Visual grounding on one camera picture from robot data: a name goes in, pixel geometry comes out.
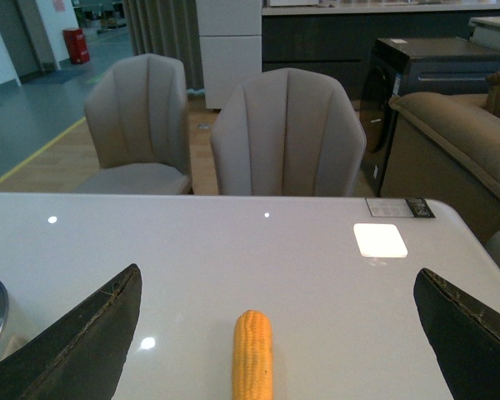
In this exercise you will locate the grey curtain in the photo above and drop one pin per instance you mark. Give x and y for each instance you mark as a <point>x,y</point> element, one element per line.
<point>167,28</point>

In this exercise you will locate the table label sticker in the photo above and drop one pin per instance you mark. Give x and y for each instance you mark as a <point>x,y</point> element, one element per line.
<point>399,208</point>

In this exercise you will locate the left beige upholstered chair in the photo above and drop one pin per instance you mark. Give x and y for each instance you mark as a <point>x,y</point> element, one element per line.
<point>137,116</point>

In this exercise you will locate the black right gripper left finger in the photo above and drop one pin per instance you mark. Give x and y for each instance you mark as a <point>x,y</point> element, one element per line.
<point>80,356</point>

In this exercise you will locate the yellow corn cob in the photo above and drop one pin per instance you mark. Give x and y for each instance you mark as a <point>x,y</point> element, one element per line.
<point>252,357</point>

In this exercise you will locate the red fire extinguisher box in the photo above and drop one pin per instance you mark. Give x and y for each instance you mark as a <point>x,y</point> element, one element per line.
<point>76,45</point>

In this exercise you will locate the white cabinet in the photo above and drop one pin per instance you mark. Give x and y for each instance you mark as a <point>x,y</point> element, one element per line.
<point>230,38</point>

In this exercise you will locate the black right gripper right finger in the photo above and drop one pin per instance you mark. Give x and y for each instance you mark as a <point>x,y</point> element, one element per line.
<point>464,334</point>

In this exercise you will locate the dark kitchen counter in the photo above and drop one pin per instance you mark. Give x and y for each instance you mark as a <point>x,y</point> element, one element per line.
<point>336,37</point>

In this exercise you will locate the brown sofa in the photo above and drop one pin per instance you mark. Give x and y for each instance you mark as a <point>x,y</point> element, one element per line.
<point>447,148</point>

